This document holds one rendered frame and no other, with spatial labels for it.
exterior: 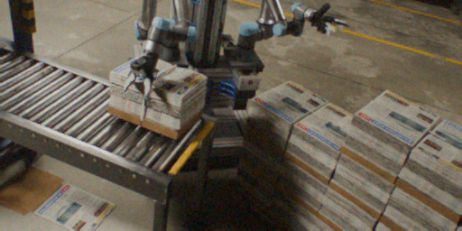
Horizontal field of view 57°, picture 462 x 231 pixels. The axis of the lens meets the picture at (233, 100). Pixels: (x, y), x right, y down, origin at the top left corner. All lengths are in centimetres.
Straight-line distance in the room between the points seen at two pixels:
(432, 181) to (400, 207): 22
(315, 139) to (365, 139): 28
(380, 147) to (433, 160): 23
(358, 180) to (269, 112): 58
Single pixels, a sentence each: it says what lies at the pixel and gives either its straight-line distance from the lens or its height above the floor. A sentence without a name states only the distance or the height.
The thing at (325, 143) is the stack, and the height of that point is 83.
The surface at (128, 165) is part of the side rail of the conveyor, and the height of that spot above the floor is 80.
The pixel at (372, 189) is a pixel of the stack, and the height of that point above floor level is 74.
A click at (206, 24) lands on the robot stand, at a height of 100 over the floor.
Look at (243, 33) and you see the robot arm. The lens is 270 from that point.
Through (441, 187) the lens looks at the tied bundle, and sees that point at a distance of 201.
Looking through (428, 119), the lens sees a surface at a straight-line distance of 221.
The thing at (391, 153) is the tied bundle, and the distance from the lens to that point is 203.
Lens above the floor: 208
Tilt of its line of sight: 33 degrees down
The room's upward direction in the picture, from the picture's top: 10 degrees clockwise
